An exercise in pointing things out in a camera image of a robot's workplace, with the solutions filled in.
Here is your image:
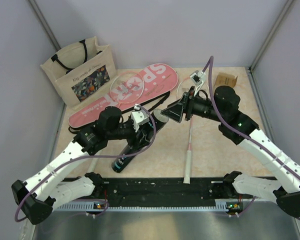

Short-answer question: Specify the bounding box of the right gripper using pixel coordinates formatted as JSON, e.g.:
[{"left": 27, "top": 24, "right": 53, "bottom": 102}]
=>
[{"left": 161, "top": 86, "right": 226, "bottom": 124}]

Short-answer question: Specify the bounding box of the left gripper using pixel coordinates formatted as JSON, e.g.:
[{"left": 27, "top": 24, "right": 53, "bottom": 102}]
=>
[{"left": 107, "top": 119, "right": 151, "bottom": 151}]

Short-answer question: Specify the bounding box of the black shuttlecock tube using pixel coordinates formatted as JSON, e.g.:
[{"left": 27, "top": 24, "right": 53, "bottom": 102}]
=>
[{"left": 111, "top": 108, "right": 169, "bottom": 173}]

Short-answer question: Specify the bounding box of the pink racket cover bag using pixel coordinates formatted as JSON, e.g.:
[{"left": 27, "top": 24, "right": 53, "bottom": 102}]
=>
[{"left": 68, "top": 63, "right": 178, "bottom": 129}]

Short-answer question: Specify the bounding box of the pink racket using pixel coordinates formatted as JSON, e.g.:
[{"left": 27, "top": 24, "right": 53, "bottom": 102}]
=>
[
  {"left": 175, "top": 76, "right": 211, "bottom": 185},
  {"left": 108, "top": 70, "right": 145, "bottom": 108}
]

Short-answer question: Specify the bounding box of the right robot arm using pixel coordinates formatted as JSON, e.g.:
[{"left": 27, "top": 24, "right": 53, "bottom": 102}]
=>
[{"left": 161, "top": 86, "right": 300, "bottom": 219}]

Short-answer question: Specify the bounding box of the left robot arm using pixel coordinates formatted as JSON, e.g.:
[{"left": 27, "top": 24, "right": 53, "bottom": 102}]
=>
[{"left": 11, "top": 104, "right": 160, "bottom": 225}]

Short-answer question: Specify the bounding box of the small cardboard box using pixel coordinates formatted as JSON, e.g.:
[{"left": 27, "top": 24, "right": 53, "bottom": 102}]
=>
[{"left": 214, "top": 72, "right": 238, "bottom": 88}]

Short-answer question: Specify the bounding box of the beige floral tote bag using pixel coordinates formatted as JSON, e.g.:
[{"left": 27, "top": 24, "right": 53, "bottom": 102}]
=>
[{"left": 40, "top": 36, "right": 117, "bottom": 108}]

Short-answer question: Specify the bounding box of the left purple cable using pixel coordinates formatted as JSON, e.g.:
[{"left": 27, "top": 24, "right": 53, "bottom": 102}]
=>
[{"left": 14, "top": 106, "right": 157, "bottom": 223}]

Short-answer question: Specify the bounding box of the purple cable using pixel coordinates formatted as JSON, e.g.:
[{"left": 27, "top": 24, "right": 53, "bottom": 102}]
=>
[
  {"left": 202, "top": 55, "right": 300, "bottom": 223},
  {"left": 14, "top": 106, "right": 157, "bottom": 223}
]

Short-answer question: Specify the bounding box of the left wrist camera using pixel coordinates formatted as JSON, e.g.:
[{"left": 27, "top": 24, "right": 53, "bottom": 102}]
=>
[{"left": 130, "top": 104, "right": 150, "bottom": 132}]

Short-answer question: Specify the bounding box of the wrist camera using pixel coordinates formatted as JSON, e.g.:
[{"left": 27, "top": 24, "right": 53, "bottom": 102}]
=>
[
  {"left": 130, "top": 104, "right": 150, "bottom": 132},
  {"left": 190, "top": 70, "right": 207, "bottom": 86}
]

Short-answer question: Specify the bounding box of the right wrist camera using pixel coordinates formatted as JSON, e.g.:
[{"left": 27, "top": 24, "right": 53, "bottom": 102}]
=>
[{"left": 190, "top": 70, "right": 207, "bottom": 86}]

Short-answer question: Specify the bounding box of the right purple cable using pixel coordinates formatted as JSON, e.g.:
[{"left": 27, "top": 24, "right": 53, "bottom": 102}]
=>
[{"left": 202, "top": 55, "right": 300, "bottom": 223}]

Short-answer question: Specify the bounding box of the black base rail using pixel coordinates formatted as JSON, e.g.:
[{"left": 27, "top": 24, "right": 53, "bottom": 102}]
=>
[{"left": 80, "top": 177, "right": 244, "bottom": 208}]

